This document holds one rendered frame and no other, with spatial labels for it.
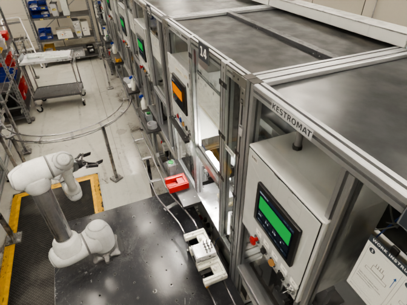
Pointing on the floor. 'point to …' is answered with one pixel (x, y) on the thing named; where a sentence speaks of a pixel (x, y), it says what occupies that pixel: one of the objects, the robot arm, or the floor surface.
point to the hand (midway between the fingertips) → (95, 157)
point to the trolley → (65, 90)
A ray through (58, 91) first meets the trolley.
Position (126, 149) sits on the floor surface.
